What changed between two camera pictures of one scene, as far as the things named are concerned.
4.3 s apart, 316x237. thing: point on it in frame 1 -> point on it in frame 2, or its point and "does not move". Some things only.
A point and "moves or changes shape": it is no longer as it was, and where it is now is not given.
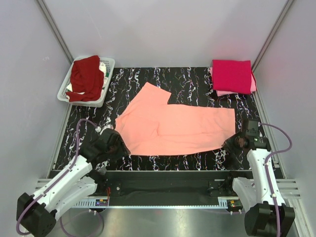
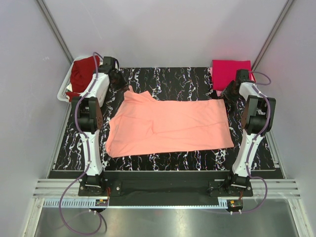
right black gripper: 229,145 -> 226,94
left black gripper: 122,151 -> 123,84
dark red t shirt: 86,76 does not move
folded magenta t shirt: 232,76 does not move
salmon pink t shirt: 149,126 moves or changes shape
